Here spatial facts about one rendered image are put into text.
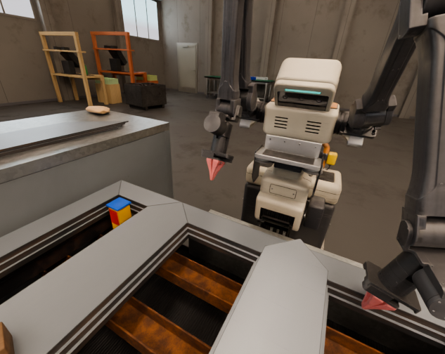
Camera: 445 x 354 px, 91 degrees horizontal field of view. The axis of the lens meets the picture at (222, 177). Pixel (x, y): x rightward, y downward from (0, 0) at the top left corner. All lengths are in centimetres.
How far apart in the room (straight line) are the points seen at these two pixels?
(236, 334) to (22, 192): 75
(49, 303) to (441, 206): 78
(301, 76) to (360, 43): 930
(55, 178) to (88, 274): 41
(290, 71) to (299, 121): 19
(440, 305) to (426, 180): 20
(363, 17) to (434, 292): 994
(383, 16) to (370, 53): 104
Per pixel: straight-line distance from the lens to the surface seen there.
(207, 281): 84
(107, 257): 71
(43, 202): 97
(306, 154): 94
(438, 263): 53
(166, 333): 76
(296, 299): 62
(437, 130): 49
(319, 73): 88
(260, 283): 62
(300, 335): 58
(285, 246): 73
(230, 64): 75
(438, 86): 49
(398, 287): 59
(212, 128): 69
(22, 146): 101
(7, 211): 94
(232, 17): 76
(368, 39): 1018
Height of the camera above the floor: 135
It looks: 27 degrees down
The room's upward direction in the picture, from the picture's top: 3 degrees clockwise
